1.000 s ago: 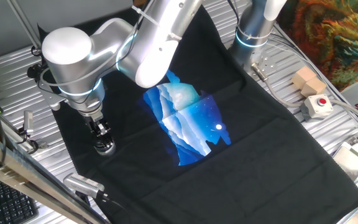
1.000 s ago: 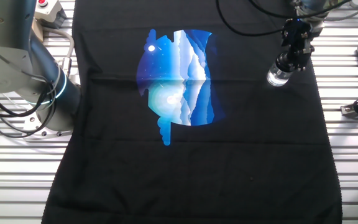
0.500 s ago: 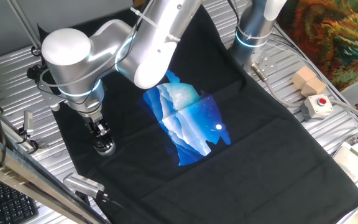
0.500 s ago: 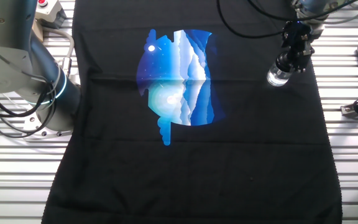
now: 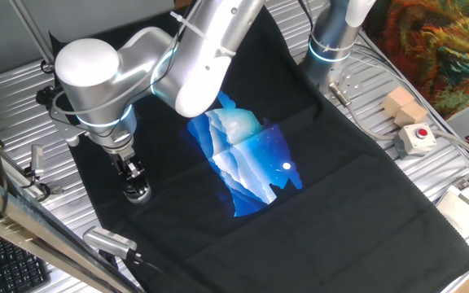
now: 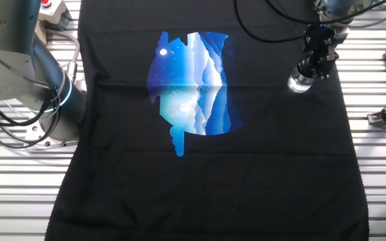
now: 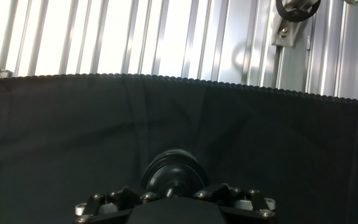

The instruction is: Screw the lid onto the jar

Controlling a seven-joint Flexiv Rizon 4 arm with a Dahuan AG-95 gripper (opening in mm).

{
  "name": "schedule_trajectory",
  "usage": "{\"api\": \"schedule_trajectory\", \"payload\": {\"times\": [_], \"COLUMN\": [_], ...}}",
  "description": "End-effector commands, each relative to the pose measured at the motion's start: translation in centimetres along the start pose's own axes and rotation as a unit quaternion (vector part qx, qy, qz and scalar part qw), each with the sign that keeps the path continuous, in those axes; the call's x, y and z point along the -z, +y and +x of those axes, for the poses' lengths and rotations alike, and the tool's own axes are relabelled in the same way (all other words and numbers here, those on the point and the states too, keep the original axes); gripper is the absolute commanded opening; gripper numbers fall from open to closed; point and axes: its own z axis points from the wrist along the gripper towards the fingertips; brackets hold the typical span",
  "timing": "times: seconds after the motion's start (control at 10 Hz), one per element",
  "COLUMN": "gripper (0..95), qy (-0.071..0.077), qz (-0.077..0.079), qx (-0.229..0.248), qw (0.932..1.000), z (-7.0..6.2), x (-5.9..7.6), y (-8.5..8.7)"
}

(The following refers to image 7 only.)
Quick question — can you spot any metal camera bracket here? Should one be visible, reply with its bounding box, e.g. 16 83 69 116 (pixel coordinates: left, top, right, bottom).
271 0 315 48

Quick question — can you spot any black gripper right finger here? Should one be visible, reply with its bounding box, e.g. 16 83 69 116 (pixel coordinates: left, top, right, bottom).
193 182 277 224

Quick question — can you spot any black cloth with blue print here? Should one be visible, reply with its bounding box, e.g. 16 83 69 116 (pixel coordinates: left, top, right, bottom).
0 73 358 224

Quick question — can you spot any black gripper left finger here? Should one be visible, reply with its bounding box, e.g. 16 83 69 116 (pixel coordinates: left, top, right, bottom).
74 185 160 224

